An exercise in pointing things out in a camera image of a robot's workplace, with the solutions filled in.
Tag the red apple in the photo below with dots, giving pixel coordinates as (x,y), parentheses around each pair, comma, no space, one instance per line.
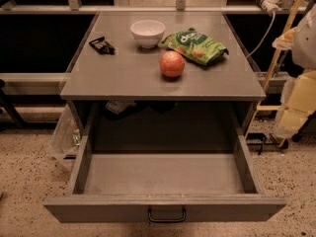
(172,64)

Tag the white power strip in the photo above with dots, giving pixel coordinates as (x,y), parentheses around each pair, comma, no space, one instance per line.
(266,0)

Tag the open grey top drawer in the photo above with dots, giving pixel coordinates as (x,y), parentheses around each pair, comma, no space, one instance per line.
(194,157)

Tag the green chip bag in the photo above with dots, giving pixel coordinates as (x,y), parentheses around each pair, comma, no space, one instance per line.
(195,46)

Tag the small black snack packet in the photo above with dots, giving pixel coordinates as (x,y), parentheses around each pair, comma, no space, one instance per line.
(102,46)

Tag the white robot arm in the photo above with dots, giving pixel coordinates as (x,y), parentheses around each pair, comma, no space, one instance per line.
(303,49)

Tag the grey metal cabinet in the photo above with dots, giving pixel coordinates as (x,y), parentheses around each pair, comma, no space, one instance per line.
(191,93)

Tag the clear plastic bag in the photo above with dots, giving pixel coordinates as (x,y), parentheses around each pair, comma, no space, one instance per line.
(66,137)

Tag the yellow wooden ladder frame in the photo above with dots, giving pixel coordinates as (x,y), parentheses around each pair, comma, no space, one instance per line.
(276,63)

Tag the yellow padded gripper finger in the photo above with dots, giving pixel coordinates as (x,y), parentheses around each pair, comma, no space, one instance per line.
(298,103)
(285,41)

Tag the white ceramic bowl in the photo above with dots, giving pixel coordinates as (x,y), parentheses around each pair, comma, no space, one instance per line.
(147,33)

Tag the black drawer handle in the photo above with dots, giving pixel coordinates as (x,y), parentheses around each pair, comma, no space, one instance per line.
(166,216)

